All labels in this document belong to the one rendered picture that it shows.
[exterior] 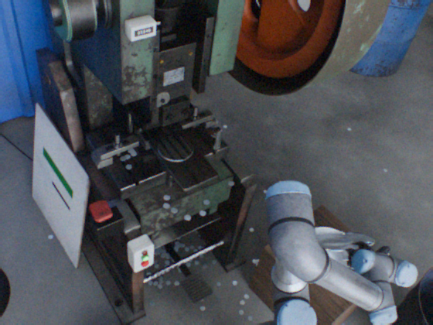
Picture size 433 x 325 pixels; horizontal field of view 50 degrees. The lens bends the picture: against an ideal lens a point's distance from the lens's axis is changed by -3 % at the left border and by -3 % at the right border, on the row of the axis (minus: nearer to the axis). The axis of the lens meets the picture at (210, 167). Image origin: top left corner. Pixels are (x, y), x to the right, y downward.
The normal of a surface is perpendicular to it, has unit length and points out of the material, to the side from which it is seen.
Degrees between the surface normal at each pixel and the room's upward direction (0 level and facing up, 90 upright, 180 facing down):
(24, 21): 90
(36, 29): 90
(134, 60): 90
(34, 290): 0
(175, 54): 90
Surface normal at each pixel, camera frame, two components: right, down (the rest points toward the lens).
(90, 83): 0.54, 0.67
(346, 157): 0.11, -0.65
